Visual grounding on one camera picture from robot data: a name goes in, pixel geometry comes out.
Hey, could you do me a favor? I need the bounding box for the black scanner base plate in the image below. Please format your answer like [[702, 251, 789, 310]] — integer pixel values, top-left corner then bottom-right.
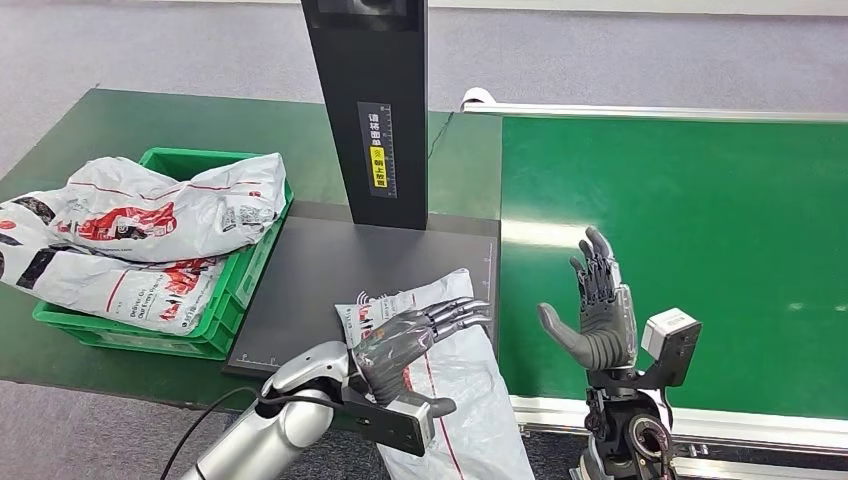
[[222, 201, 502, 383]]

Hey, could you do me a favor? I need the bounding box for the large white red-printed mailer package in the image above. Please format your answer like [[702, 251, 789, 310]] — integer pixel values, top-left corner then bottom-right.
[[0, 152, 288, 265]]

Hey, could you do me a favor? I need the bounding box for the ruler label with yellow sign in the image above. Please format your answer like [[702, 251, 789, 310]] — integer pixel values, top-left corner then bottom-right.
[[356, 101, 399, 200]]

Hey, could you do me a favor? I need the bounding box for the green plastic crate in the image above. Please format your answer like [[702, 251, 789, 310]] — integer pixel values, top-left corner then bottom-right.
[[32, 146, 295, 362]]

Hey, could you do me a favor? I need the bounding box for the green conveyor belt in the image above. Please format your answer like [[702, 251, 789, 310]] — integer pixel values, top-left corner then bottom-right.
[[498, 115, 848, 423]]

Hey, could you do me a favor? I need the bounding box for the small grey poly mailer package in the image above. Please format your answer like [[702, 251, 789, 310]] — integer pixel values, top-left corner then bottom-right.
[[333, 267, 537, 480]]

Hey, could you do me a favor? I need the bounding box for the black scanner column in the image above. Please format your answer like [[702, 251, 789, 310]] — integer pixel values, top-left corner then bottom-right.
[[300, 0, 430, 232]]

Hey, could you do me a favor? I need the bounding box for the silver conveyor side rail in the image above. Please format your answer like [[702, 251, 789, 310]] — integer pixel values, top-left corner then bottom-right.
[[460, 87, 848, 126], [508, 394, 848, 480]]

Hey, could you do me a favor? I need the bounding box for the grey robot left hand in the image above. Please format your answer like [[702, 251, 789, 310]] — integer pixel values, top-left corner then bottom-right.
[[351, 297, 494, 421]]

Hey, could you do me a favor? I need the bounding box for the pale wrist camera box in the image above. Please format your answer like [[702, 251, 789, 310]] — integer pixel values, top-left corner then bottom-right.
[[638, 307, 703, 390], [340, 386, 439, 459]]

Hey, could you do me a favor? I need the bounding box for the white mailer package with black patches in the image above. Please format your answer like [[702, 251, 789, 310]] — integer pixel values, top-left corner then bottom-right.
[[0, 221, 230, 337]]

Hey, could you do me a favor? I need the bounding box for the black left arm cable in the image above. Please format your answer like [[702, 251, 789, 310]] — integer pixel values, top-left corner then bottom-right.
[[158, 385, 347, 480]]

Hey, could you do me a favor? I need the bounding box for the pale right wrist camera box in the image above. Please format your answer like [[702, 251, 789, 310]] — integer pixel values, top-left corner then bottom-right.
[[638, 307, 703, 390]]

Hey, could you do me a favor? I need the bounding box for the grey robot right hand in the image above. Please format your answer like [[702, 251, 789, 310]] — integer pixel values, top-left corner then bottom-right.
[[536, 226, 639, 373]]

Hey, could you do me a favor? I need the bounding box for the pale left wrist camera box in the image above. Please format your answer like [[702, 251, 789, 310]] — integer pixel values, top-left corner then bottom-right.
[[340, 386, 439, 459]]

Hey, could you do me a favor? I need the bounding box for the thin black scanner cable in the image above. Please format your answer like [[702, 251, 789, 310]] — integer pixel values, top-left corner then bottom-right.
[[426, 110, 458, 162]]

